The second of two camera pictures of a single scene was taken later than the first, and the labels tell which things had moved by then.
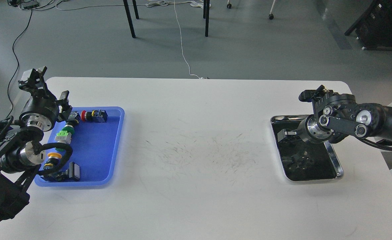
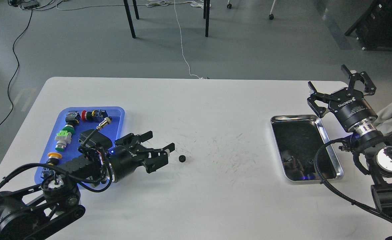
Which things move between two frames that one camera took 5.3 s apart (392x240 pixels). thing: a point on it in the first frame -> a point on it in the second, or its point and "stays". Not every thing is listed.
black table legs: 206,5 stays
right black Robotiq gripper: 303,132 -> 349,105
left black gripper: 40,111 -> 122,162
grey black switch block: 74,118 stays
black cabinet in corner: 384,24 stays
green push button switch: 64,136 stays
